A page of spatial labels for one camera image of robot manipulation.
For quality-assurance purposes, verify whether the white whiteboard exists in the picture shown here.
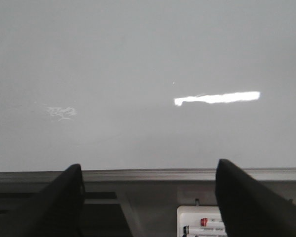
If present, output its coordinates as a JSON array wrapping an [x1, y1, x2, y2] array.
[[0, 0, 296, 172]]

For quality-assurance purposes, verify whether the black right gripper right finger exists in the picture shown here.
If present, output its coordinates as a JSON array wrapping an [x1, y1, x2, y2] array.
[[215, 159, 296, 237]]

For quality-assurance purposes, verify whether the red capped marker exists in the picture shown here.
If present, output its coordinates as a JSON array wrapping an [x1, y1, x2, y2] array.
[[200, 218, 224, 228]]

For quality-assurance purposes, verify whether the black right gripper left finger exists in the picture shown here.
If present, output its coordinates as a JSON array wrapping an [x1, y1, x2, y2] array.
[[0, 164, 85, 237]]

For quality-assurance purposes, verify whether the black capped marker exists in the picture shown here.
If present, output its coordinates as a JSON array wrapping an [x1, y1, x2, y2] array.
[[183, 226, 227, 236]]

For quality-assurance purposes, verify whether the white plastic marker bin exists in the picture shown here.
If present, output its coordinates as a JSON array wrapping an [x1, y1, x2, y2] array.
[[177, 206, 222, 237]]

